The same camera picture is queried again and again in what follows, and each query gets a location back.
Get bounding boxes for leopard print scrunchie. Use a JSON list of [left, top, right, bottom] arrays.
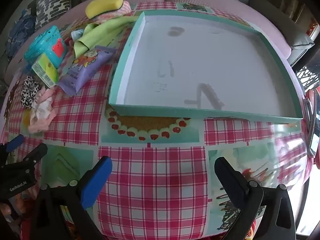
[[21, 76, 42, 109]]

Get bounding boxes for green cloth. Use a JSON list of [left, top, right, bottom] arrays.
[[73, 15, 140, 57]]

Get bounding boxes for green tissue pack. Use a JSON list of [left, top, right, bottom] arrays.
[[32, 53, 60, 88]]

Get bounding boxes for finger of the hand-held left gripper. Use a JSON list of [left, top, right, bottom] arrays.
[[4, 134, 25, 153], [26, 144, 48, 166]]

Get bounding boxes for pink checked cloth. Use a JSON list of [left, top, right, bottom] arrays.
[[96, 1, 137, 24]]

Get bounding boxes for purple wet wipes pack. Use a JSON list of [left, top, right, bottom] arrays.
[[58, 45, 117, 96]]

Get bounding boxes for small white blue tube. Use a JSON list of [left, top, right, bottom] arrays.
[[71, 29, 85, 40]]

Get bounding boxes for person's left hand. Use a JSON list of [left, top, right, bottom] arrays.
[[0, 202, 13, 222]]

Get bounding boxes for yellow sponge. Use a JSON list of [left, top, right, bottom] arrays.
[[85, 0, 124, 20]]

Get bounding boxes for teal plastic toy box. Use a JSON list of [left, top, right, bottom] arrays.
[[24, 26, 68, 68]]

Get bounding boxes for black white patterned pillow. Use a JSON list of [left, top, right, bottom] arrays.
[[35, 0, 73, 29]]

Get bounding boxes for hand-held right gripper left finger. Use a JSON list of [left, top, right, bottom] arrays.
[[30, 156, 113, 240]]

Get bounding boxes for teal cardboard tray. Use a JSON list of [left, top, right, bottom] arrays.
[[108, 9, 304, 124]]

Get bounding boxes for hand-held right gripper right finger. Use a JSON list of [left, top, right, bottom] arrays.
[[214, 157, 297, 240]]

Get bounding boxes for blue denim clothes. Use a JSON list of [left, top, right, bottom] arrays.
[[5, 11, 37, 58]]

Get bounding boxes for pink scrunchie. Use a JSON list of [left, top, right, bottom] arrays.
[[27, 86, 57, 133]]

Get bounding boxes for pink checked printed tablecloth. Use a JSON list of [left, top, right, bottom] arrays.
[[0, 1, 315, 240]]

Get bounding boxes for yellow round packet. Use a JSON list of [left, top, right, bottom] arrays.
[[22, 110, 33, 128]]

